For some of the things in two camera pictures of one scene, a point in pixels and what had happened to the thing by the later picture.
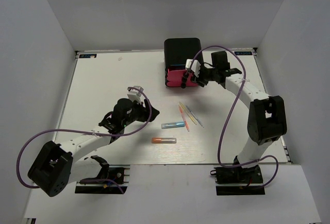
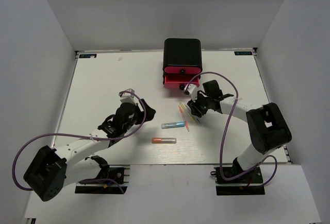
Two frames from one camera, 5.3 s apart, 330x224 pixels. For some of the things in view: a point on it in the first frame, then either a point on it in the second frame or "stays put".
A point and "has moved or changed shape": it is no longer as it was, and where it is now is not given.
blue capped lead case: x=172 y=124 stays put
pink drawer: x=177 y=75 has moved or changed shape
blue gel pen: x=195 y=116 stays put
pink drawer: x=175 y=79 has moved or changed shape
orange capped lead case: x=164 y=140 stays put
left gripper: x=145 y=111 stays put
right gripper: x=199 y=80 → x=194 y=106
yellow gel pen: x=187 y=113 stays put
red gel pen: x=184 y=119 stays put
